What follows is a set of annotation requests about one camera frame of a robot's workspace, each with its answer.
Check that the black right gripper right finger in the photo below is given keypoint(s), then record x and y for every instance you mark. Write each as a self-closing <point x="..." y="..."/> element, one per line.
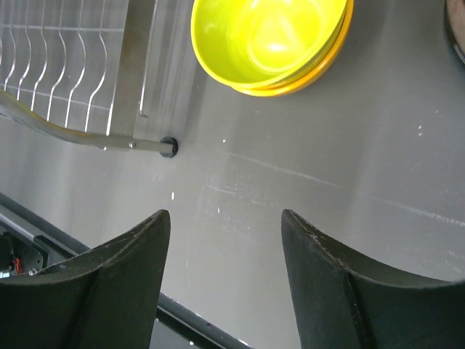
<point x="345" y="299"/>

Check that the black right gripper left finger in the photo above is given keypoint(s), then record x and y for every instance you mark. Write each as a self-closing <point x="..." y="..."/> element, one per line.
<point x="106" y="297"/>

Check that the orange bowl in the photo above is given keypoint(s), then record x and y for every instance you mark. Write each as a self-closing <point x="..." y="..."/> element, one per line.
<point x="311" y="76"/>

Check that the steel two-tier dish rack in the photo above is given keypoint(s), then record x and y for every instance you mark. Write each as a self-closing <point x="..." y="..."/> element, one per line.
<point x="108" y="74"/>

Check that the lime green bowl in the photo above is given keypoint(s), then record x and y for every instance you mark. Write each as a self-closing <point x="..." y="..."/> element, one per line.
<point x="253" y="44"/>

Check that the dark blue bowl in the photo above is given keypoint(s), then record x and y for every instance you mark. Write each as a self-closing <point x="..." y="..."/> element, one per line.
<point x="454" y="27"/>

